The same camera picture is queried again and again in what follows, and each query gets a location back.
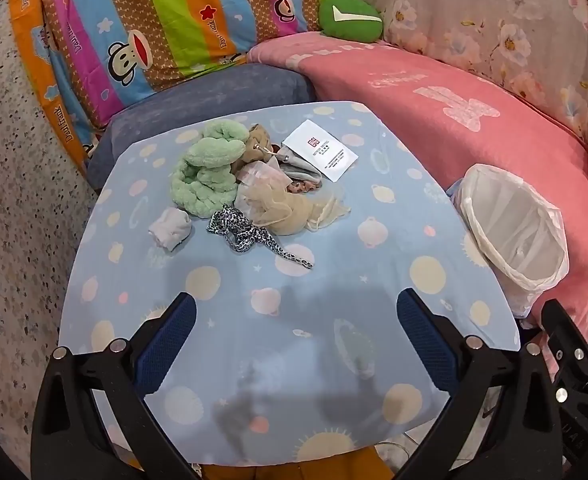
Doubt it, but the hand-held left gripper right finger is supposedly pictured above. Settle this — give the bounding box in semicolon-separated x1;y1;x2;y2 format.
396;288;565;480

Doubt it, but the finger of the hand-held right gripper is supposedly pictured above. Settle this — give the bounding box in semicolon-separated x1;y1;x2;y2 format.
540;298;588;377

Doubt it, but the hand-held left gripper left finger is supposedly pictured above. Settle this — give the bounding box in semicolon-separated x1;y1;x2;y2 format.
30;292;201;480

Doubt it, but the white lined waste bin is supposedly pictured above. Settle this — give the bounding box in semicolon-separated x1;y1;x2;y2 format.
456;163;571;318

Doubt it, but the green fluffy headband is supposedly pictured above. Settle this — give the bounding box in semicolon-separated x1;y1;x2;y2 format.
170;119;251;220

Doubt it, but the tan knotted stocking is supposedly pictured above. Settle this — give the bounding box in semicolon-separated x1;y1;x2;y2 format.
243;124;275;167

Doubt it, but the small pale grey sock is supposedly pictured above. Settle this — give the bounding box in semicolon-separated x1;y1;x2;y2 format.
148;208;194;251

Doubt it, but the black white leopard ribbon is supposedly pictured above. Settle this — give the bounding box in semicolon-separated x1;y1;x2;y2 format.
206;204;315;270

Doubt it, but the mustard yellow cloth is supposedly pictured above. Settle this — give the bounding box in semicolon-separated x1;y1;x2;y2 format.
194;447;395;480

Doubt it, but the sheer beige stocking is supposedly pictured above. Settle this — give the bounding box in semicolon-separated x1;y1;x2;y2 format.
237;182;349;237

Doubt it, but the pink translucent plastic bag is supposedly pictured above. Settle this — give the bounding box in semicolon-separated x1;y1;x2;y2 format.
236;160;275;189

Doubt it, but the white flat sachet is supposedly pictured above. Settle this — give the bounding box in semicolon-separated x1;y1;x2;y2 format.
282;120;360;183

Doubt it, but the pink bow print blanket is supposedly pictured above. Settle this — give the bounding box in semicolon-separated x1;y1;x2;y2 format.
246;31;588;386

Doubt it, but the blue-grey cushion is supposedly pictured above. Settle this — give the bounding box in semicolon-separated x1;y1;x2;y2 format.
86;63;317;192

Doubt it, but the cartoon monkey striped pillow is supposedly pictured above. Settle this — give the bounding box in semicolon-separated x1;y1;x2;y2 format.
41;0;335;133
8;0;106;173

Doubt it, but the beige floral quilt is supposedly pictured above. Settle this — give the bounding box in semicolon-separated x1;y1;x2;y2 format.
330;0;588;142

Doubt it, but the green round cushion white tick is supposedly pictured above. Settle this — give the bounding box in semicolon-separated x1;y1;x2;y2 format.
319;0;385;44

